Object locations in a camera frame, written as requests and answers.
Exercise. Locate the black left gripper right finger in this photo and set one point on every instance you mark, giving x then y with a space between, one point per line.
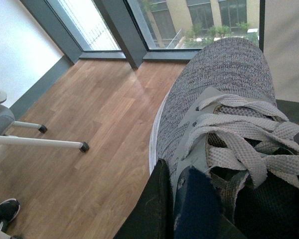
229 231

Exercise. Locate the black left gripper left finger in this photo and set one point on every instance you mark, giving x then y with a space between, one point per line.
152 217

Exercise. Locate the grey knit sneaker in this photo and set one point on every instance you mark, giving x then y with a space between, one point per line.
221 117

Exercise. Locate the black white sneaker on foot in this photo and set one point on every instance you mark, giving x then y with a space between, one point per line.
9 210

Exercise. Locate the white frame grey office chair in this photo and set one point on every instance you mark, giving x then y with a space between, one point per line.
7 120

